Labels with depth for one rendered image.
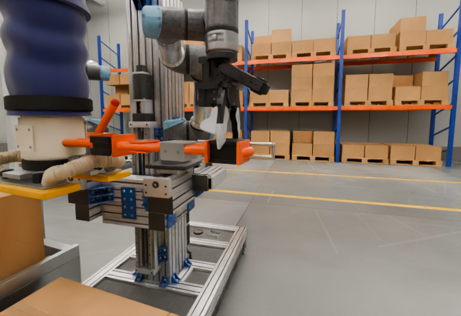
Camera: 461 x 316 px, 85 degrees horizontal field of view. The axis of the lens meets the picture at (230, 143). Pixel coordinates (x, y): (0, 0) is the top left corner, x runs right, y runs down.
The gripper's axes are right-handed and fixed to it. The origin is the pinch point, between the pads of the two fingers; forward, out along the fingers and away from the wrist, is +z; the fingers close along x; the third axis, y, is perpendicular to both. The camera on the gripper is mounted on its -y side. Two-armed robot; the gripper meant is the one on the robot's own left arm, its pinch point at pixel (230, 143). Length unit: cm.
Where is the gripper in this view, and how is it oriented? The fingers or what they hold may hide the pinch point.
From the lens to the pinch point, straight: 58.1
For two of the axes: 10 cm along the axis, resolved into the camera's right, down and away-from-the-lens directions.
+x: -3.7, 0.9, -9.2
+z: 0.0, 10.0, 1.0
